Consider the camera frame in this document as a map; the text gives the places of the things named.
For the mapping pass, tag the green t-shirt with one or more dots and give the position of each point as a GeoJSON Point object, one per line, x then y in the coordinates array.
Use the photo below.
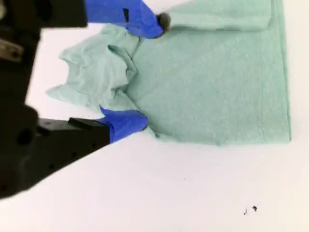
{"type": "Point", "coordinates": [205, 84]}

